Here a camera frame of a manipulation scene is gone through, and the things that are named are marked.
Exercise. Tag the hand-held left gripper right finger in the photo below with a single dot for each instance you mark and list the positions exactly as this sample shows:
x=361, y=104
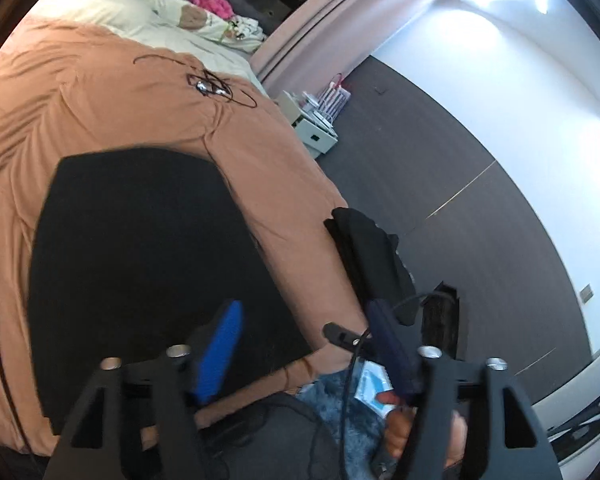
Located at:
x=390, y=345

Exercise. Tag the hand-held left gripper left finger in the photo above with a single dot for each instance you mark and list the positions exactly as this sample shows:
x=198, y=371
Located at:
x=220, y=350

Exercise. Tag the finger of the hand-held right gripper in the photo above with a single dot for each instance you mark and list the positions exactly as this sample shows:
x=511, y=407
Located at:
x=342, y=337

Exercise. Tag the black pants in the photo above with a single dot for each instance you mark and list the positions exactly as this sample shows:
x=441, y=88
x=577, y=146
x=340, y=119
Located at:
x=130, y=260

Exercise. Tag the person's right hand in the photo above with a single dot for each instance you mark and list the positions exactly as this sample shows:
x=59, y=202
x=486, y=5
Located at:
x=395, y=430

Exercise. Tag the blue white packet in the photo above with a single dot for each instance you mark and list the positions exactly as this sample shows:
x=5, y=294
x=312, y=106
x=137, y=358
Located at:
x=372, y=385

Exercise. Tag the dark box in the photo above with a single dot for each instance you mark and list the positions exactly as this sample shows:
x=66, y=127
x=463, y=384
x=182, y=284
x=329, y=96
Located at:
x=440, y=320

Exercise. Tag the blue fluffy rug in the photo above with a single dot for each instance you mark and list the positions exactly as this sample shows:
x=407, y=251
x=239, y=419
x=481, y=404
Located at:
x=325, y=405

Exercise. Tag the dark folded cloth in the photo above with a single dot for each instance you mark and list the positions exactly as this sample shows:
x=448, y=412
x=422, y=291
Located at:
x=370, y=260

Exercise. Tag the person's left leg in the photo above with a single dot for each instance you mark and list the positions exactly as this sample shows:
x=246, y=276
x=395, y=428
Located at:
x=270, y=440

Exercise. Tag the white nightstand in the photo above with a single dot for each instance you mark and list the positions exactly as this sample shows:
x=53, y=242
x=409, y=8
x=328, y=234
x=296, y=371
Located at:
x=312, y=132

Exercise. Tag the brown blanket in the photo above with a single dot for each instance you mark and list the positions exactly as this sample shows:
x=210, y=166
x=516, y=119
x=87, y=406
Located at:
x=105, y=110

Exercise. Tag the pink curtain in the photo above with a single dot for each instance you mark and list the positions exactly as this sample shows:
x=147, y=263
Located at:
x=330, y=25

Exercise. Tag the bear print pillow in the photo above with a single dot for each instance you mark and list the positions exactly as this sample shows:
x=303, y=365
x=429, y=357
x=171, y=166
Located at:
x=195, y=17

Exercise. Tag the pink fluffy toy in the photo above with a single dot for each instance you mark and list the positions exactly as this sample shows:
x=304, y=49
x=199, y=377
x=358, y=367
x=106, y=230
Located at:
x=212, y=2

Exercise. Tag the cream duvet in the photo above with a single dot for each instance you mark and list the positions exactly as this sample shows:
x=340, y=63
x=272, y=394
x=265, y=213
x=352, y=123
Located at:
x=105, y=10

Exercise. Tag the wall socket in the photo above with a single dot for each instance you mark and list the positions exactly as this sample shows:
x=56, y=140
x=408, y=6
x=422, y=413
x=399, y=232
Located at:
x=586, y=293

